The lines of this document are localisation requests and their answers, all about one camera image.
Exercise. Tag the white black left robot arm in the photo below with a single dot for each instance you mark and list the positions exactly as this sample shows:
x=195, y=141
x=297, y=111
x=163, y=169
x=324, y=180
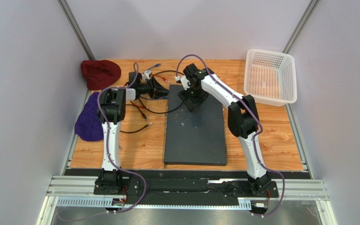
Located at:
x=111, y=111

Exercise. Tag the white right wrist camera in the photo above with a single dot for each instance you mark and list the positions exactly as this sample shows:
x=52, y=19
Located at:
x=183, y=80

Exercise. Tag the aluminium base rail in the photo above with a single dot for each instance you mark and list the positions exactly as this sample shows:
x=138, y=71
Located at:
x=68, y=191

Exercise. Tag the purple cloth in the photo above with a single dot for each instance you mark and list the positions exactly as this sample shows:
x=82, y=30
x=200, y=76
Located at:
x=88, y=125

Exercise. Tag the dark red cloth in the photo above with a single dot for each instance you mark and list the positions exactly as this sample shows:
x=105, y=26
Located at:
x=100, y=74

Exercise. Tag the dark grey network switch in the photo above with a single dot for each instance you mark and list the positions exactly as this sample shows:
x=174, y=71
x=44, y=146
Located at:
x=196, y=137

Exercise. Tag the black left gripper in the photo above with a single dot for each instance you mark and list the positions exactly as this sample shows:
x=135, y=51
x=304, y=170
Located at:
x=157, y=90

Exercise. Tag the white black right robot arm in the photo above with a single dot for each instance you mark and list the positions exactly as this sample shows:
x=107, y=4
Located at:
x=242, y=118

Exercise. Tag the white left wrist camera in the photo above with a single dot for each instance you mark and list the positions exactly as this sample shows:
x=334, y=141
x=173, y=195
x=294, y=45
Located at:
x=146, y=75

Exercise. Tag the white plastic basket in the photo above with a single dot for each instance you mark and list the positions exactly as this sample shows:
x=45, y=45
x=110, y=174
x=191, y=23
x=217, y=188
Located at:
x=270, y=77

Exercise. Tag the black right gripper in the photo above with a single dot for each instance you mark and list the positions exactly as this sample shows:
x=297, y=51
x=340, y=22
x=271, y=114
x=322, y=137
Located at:
x=191, y=97

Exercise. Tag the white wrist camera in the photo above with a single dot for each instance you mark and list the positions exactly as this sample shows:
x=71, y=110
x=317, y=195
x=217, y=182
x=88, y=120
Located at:
x=183, y=80
x=146, y=75

